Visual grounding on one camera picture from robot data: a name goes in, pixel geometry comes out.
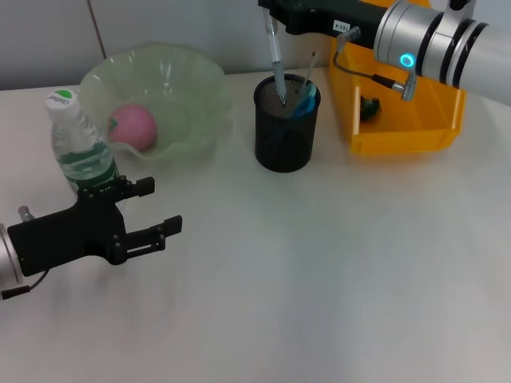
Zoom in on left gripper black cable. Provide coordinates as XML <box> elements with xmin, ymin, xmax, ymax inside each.
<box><xmin>0</xmin><ymin>204</ymin><xmax>52</xmax><ymax>301</ymax></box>

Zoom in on pink toy peach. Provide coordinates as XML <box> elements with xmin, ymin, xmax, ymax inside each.
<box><xmin>107</xmin><ymin>102</ymin><xmax>156</xmax><ymax>152</ymax></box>

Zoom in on green plastic wrapper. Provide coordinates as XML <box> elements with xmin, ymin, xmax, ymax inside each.
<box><xmin>360</xmin><ymin>94</ymin><xmax>381</xmax><ymax>120</ymax></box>

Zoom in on yellow plastic bin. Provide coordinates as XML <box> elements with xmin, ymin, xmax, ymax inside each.
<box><xmin>329</xmin><ymin>35</ymin><xmax>468</xmax><ymax>156</ymax></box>

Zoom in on clear plastic ruler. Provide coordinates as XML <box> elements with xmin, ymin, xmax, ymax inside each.
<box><xmin>295</xmin><ymin>50</ymin><xmax>319</xmax><ymax>116</ymax></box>

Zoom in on grey clear ballpoint pen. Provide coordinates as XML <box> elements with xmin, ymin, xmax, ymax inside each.
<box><xmin>261</xmin><ymin>10</ymin><xmax>288</xmax><ymax>108</ymax></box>

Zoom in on blue scissors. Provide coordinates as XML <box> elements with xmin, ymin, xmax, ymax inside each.
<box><xmin>271</xmin><ymin>82</ymin><xmax>322</xmax><ymax>148</ymax></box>

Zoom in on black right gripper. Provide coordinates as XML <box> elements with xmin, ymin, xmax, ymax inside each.
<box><xmin>258</xmin><ymin>0</ymin><xmax>395</xmax><ymax>40</ymax></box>

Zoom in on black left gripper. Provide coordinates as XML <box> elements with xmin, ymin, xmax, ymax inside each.
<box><xmin>7</xmin><ymin>176</ymin><xmax>184</xmax><ymax>278</ymax></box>

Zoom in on pale green wavy bowl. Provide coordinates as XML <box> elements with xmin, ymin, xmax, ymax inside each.
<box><xmin>75</xmin><ymin>40</ymin><xmax>235</xmax><ymax>161</ymax></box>

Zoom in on black mesh pen holder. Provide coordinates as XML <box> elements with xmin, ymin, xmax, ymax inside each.
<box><xmin>253</xmin><ymin>73</ymin><xmax>323</xmax><ymax>174</ymax></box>

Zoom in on clear green-label water bottle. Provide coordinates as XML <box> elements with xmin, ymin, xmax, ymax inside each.
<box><xmin>43</xmin><ymin>89</ymin><xmax>121</xmax><ymax>197</ymax></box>

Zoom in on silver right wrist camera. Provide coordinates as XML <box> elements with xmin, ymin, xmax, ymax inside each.
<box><xmin>443</xmin><ymin>0</ymin><xmax>477</xmax><ymax>19</ymax></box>

